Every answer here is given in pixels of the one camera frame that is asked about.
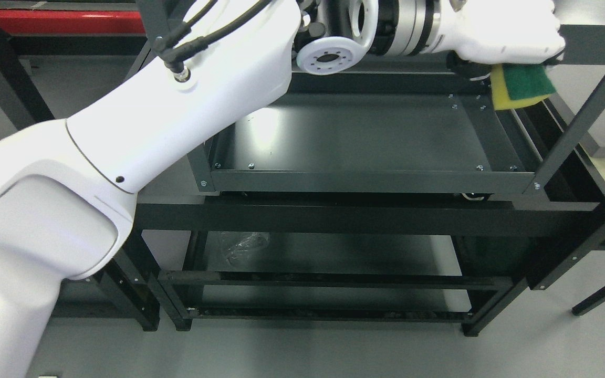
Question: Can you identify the green yellow sponge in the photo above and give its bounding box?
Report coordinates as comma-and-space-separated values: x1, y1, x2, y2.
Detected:
490, 63, 556, 111

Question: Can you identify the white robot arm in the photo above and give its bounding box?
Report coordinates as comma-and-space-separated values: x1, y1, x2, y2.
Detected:
0, 1, 303, 377

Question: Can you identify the clear plastic bag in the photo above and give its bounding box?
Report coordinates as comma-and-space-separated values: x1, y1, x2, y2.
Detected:
218, 231, 271, 268

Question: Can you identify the red bar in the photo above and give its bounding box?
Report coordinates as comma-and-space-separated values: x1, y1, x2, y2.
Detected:
0, 9, 145, 35

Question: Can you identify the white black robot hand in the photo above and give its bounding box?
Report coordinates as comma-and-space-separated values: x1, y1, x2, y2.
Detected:
422, 1, 565, 81

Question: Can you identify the black low frame rack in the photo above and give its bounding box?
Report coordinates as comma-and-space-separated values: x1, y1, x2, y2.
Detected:
0, 0, 605, 338

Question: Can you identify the grey metal shelf cart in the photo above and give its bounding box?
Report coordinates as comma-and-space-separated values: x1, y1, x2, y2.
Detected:
134, 0, 605, 203

